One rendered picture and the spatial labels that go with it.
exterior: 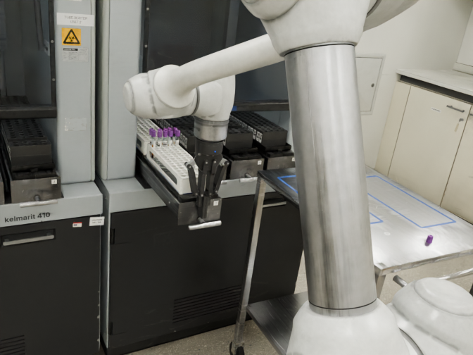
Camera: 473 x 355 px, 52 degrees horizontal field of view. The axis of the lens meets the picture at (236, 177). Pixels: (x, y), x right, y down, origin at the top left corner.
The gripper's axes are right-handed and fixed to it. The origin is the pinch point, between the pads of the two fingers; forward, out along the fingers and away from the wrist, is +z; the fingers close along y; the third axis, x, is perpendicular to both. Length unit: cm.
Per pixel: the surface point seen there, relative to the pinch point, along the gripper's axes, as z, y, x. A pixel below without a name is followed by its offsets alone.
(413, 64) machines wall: -14, -244, -147
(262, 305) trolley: 52, -35, -11
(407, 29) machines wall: -39, -228, -147
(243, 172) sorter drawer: 4.0, -29.3, -26.9
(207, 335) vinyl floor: 80, -24, -31
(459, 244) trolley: -2, -55, 43
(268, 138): -6, -43, -35
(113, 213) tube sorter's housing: 13.6, 17.6, -27.3
